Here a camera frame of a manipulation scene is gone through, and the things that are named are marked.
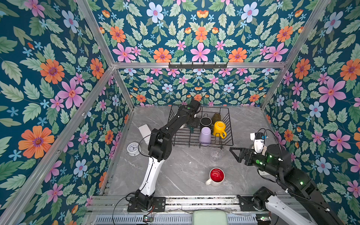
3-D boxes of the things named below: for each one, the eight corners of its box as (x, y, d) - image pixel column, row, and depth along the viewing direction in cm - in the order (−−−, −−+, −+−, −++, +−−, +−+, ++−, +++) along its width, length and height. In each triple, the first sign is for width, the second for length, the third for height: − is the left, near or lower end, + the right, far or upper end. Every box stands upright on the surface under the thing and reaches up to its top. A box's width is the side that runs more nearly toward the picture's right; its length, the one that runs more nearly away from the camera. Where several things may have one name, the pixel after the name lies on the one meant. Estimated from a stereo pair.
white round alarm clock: (127, 156, 93) (125, 153, 90) (130, 145, 99) (128, 142, 96) (139, 156, 93) (137, 153, 90) (142, 144, 99) (140, 142, 96)
